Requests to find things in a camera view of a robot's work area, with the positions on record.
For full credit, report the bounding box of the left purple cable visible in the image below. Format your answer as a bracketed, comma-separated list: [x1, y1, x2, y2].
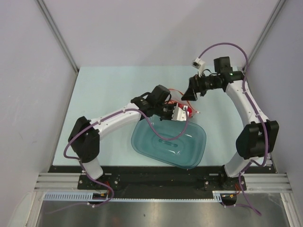
[45, 107, 190, 213]

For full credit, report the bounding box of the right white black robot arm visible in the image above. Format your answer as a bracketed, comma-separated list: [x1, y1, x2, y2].
[181, 57, 279, 190]

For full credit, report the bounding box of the blue transparent plastic tub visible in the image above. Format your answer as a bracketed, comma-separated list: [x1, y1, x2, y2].
[131, 115, 206, 169]

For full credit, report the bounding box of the red toy apple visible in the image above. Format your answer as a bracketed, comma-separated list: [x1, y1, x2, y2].
[176, 104, 193, 118]

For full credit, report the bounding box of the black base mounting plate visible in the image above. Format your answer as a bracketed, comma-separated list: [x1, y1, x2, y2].
[48, 166, 273, 200]

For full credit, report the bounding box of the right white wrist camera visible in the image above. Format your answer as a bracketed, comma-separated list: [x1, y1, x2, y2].
[192, 57, 206, 77]

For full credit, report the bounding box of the clear orange zip top bag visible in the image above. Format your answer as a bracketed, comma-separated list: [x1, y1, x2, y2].
[169, 88, 201, 118]

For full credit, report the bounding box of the left aluminium corner post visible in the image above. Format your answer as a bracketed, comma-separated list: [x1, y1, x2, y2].
[35, 0, 80, 73]

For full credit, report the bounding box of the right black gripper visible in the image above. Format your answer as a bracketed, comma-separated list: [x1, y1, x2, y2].
[182, 70, 222, 101]

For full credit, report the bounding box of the aluminium corner post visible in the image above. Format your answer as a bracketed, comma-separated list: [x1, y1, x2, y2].
[242, 0, 288, 71]
[35, 0, 80, 73]

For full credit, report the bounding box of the white slotted cable duct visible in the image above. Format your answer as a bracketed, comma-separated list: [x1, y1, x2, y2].
[43, 192, 222, 202]

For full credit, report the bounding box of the right aluminium corner post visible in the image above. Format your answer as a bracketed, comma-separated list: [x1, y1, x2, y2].
[242, 0, 288, 71]

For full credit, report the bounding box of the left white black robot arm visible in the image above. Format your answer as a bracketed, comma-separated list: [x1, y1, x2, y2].
[67, 85, 178, 189]

